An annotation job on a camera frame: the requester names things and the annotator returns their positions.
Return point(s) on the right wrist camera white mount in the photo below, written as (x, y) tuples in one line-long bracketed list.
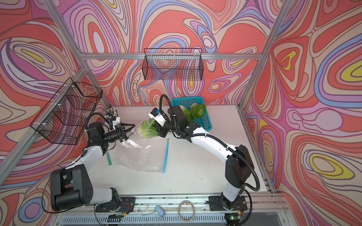
[(159, 116)]

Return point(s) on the black wire basket left wall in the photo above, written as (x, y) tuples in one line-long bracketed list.
[(63, 122)]

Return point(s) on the clear zip-top bag blue seal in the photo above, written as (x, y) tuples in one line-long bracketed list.
[(143, 155)]

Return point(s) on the teal plastic basket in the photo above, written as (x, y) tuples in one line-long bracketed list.
[(204, 121)]

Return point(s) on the green marker pen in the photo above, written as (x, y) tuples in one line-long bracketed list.
[(109, 159)]

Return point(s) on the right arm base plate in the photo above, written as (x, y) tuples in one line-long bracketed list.
[(217, 203)]

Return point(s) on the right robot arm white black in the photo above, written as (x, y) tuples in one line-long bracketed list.
[(239, 169)]

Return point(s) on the small clear bag pink seal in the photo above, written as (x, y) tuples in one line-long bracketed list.
[(136, 141)]

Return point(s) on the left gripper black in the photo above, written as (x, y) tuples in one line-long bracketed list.
[(121, 133)]

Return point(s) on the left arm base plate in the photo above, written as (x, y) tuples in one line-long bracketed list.
[(124, 205)]

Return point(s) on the clear cup of pens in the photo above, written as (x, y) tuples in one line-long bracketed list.
[(111, 114)]

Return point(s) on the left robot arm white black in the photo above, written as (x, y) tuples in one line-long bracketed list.
[(71, 186)]

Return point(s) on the black wire basket wall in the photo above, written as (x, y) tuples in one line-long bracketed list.
[(182, 64), (63, 122)]

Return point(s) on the black wire basket back wall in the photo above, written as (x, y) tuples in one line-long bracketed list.
[(182, 64)]

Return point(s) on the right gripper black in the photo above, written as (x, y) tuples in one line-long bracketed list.
[(161, 130)]

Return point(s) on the chinese cabbage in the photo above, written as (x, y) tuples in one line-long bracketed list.
[(187, 113), (197, 110)]

